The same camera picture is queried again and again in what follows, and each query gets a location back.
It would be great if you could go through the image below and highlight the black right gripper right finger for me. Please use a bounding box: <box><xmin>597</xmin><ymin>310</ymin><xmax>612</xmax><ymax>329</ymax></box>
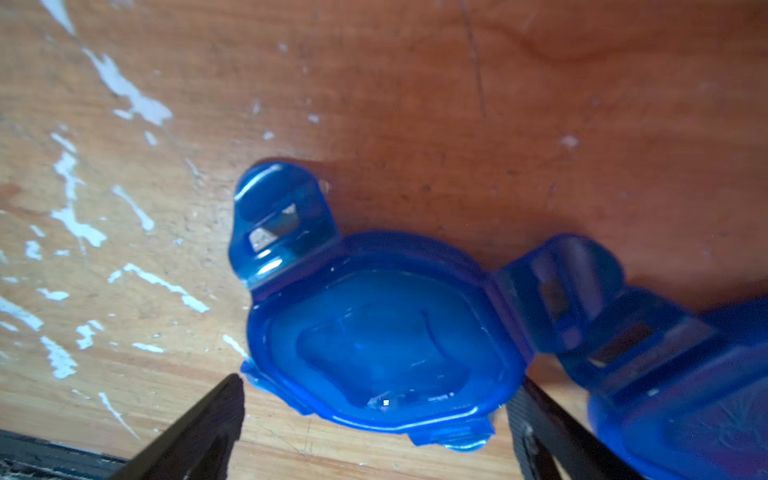
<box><xmin>506</xmin><ymin>377</ymin><xmax>642</xmax><ymax>480</ymax></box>

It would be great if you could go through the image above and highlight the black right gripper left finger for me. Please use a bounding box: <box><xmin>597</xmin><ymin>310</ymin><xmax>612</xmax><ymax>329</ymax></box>
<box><xmin>111</xmin><ymin>374</ymin><xmax>245</xmax><ymax>480</ymax></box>

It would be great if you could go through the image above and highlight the blue lid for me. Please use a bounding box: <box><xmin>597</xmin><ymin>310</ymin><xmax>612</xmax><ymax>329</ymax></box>
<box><xmin>557</xmin><ymin>287</ymin><xmax>768</xmax><ymax>480</ymax></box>
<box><xmin>227</xmin><ymin>158</ymin><xmax>628</xmax><ymax>452</ymax></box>

